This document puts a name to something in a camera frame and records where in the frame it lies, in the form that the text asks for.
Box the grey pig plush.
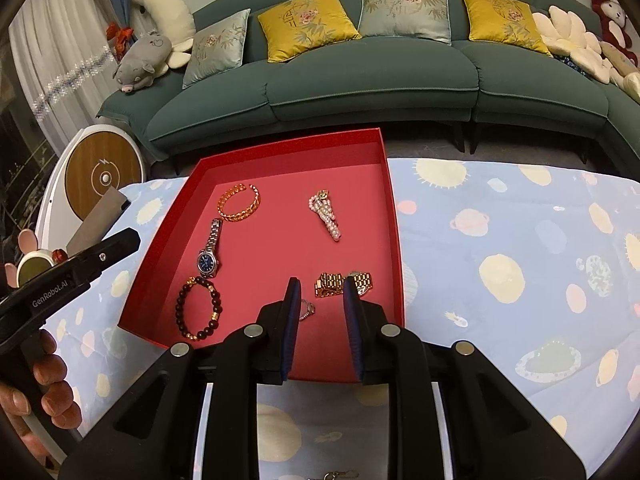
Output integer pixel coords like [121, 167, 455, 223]
[112, 35, 173, 95]

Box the cream flower-shaped cushion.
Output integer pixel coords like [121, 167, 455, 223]
[531, 5, 621, 86]

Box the person's left hand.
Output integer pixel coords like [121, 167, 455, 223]
[0, 331, 83, 463]

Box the white machine with wooden disc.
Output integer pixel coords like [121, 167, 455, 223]
[37, 124, 146, 256]

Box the grey flat box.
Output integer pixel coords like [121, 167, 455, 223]
[65, 187, 132, 258]

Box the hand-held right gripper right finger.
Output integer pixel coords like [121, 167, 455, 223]
[341, 277, 586, 480]

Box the silver wristwatch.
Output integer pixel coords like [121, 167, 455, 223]
[196, 217, 224, 279]

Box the pearl bracelet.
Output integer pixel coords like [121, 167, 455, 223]
[307, 189, 343, 242]

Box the brown plush pillow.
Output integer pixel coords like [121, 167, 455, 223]
[600, 42, 640, 78]

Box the red monkey plush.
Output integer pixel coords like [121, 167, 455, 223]
[589, 0, 640, 66]

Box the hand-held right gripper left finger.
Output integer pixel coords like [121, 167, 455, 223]
[59, 276, 303, 480]

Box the gold chain cuff bracelet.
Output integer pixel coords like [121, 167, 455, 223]
[216, 184, 263, 222]

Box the dark bead bracelet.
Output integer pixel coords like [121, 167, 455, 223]
[175, 276, 223, 342]

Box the gold wristwatch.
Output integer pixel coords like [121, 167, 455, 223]
[314, 270, 373, 299]

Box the yellow embroidered cushion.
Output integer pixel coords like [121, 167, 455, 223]
[257, 0, 362, 63]
[457, 0, 553, 57]

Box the white sheer curtain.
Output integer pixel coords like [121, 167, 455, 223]
[10, 0, 131, 151]

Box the red cardboard box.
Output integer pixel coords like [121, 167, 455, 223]
[117, 127, 405, 385]

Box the red bow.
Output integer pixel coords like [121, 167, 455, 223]
[106, 22, 136, 56]

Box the white plush toy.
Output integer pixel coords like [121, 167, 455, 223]
[130, 0, 197, 68]

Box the pink-eared round mirror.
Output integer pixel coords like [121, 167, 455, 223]
[15, 229, 57, 288]

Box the green sofa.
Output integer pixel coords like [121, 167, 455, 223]
[96, 0, 640, 181]

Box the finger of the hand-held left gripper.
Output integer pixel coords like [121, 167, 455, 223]
[65, 227, 141, 286]

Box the grey-blue embroidered cushion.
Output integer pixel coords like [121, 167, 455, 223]
[181, 8, 251, 90]
[358, 0, 453, 45]

